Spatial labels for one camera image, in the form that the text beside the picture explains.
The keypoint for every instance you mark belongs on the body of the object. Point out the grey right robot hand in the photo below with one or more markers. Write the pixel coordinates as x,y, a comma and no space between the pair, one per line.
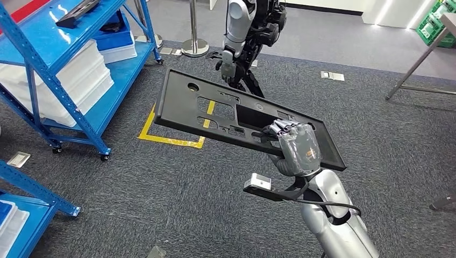
299,149

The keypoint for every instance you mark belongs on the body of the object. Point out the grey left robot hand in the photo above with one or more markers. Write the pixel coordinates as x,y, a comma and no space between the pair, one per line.
156,252

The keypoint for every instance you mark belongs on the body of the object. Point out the black plastic panel part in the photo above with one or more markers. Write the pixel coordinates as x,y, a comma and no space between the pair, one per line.
76,14
178,103

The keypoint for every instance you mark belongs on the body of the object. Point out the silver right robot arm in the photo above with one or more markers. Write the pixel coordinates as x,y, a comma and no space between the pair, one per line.
333,192

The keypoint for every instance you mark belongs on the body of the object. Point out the black part in bin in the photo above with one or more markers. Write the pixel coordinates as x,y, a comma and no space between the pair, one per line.
114,26

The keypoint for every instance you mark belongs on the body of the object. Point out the metal floor outlet plate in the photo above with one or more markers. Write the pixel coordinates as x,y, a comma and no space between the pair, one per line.
18,160
170,51
254,63
332,76

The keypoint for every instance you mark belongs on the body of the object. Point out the yellow floor tape rectangle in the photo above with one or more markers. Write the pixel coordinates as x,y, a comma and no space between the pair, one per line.
171,140

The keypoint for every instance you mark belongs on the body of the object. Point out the silver and black humanoid robot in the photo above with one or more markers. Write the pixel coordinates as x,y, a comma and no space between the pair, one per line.
237,18

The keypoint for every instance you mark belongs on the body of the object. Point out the green plastic crate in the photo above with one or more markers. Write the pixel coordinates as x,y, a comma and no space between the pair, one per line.
431,28

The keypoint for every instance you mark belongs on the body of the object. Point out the red barrier belt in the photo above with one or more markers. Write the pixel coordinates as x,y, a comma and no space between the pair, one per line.
28,9

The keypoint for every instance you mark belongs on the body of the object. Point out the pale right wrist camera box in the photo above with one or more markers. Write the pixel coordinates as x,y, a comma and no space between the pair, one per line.
258,182

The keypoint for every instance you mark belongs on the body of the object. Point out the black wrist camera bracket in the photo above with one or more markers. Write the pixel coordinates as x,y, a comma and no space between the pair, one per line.
270,195

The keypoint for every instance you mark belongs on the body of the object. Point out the silver stanchion post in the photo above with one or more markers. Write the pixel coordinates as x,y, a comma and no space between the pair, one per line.
194,21
149,41

